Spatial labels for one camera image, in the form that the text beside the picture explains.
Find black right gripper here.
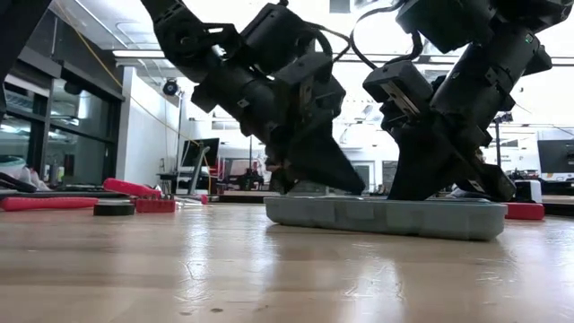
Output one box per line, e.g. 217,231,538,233
380,105,517,202

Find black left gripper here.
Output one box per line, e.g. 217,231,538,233
264,52,367,196

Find red tape measure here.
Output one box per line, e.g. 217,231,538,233
504,202,546,221

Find grey plastic tool case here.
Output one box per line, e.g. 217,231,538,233
263,195,509,242

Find red bit holder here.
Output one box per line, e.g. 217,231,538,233
135,193,178,214

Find black tape roll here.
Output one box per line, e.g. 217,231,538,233
92,201,136,218

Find grey box with green lights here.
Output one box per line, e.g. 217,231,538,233
291,180,333,196

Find white box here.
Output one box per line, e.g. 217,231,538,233
514,179,544,204

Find black monitor on stand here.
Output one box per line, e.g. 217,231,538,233
178,136,221,196

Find white cloth bundle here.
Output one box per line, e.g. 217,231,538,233
0,154,51,194

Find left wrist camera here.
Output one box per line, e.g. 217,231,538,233
311,75,347,134

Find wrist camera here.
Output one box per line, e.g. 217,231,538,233
311,75,347,134
361,60,434,122

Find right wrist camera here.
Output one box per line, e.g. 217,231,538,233
361,60,434,122

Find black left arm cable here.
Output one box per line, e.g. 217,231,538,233
309,22,353,62

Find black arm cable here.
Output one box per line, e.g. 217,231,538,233
309,22,353,62
349,0,425,71

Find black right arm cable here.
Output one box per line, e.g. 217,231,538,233
349,0,425,71

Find black round wall camera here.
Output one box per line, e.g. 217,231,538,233
161,78,180,98

